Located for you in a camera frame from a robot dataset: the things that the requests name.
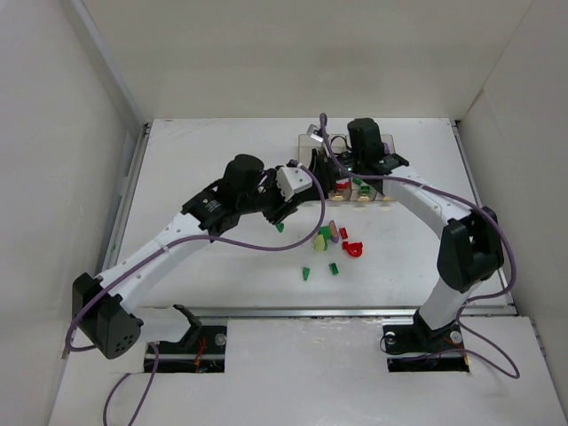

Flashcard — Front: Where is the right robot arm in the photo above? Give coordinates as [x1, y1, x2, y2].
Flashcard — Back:
[309, 114, 504, 345]

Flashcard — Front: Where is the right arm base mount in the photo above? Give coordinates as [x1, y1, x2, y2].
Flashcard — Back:
[380, 323, 469, 373]

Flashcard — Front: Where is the green purple yellow lego cluster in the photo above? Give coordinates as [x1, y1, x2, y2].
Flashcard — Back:
[313, 222, 340, 252]

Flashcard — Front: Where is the red round lego piece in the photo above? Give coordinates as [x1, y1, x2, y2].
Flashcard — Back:
[342, 241, 364, 258]

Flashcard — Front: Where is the aluminium rail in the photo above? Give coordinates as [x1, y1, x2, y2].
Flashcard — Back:
[190, 305, 518, 320]

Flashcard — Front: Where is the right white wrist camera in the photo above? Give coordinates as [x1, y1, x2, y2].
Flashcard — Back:
[306, 124, 323, 143]

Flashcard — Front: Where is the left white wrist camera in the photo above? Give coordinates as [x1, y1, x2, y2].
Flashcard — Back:
[276, 164, 313, 202]

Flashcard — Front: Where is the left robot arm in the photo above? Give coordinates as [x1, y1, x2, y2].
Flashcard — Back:
[66, 154, 314, 359]

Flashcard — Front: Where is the clear bin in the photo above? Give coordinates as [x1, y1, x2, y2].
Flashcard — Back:
[296, 134, 320, 167]
[374, 134, 406, 201]
[327, 134, 352, 201]
[350, 178, 376, 202]

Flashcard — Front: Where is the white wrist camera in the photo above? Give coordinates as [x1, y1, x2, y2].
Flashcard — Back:
[306, 124, 323, 143]
[276, 164, 313, 202]

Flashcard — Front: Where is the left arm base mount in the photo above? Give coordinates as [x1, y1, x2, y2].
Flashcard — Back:
[156, 323, 228, 374]

